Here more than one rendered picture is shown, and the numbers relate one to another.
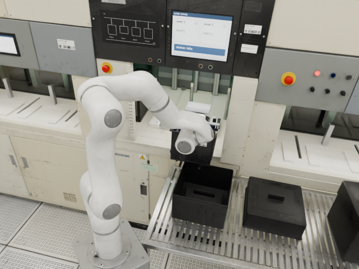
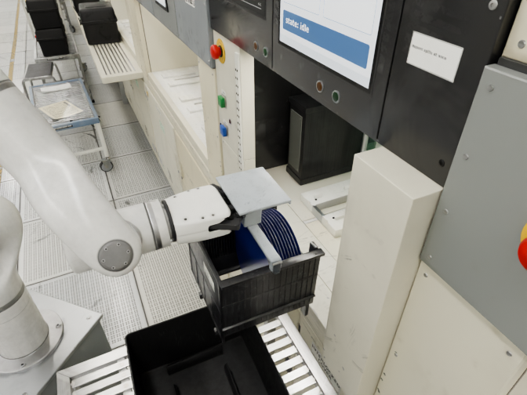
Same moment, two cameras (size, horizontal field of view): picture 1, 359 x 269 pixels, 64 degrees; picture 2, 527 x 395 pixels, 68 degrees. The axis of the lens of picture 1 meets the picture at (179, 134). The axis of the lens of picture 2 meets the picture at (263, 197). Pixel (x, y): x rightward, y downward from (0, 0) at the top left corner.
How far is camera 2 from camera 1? 113 cm
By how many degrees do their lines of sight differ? 43
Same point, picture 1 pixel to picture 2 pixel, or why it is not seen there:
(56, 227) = (179, 272)
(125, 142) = not seen: hidden behind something
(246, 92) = (380, 213)
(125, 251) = (25, 361)
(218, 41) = (357, 14)
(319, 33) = not seen: outside the picture
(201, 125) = (55, 214)
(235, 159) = (346, 382)
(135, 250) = (38, 374)
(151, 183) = not seen: hidden behind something
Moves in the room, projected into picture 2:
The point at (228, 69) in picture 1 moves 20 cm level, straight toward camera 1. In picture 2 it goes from (372, 117) to (250, 148)
